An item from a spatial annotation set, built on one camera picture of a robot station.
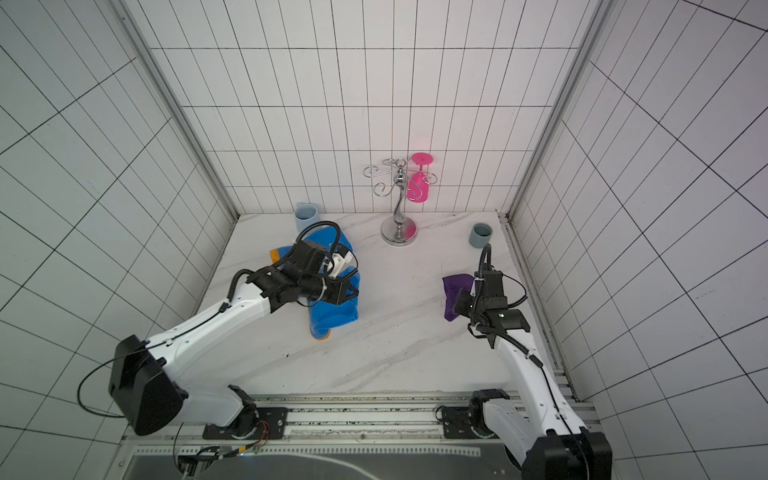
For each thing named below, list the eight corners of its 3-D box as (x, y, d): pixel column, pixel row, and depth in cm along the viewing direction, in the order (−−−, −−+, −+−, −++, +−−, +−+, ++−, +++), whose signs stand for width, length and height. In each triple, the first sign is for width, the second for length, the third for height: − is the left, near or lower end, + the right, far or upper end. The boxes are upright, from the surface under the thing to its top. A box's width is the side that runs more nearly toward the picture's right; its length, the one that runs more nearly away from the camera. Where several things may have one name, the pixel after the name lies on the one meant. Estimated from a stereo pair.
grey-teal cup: (470, 247, 113) (474, 235, 107) (467, 234, 117) (471, 222, 111) (490, 247, 113) (495, 235, 107) (486, 234, 117) (491, 222, 111)
